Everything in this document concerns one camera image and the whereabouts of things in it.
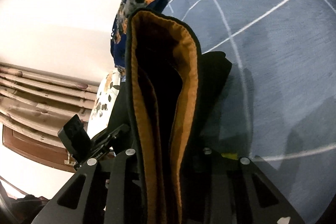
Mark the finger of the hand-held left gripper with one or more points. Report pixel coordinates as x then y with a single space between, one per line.
110 136
74 136

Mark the brown wooden furniture panel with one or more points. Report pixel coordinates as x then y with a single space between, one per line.
26 145

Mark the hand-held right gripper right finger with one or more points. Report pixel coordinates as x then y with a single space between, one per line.
207 169

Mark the blue bed sheet white lines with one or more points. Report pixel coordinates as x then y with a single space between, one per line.
275 56

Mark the white floral pillow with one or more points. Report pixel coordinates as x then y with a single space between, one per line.
105 98

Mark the black pants with orange lining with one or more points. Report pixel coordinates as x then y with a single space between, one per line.
189 69

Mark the beige pleated curtain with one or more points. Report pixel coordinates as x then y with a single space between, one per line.
39 103

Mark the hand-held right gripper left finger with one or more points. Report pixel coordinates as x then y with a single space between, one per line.
123 174

